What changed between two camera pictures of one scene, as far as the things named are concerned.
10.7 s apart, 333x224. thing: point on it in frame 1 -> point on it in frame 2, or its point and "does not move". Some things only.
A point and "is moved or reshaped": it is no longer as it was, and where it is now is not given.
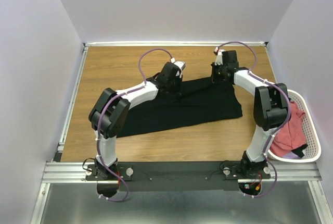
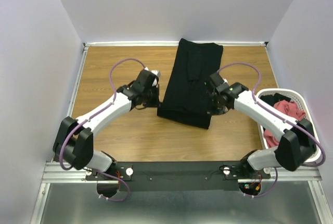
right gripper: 214,78 -> 211,111
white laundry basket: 312,152 does not move
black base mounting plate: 171,176 does not move
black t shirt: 203,102 is moved or reshaped
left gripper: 177,91 -> 156,101
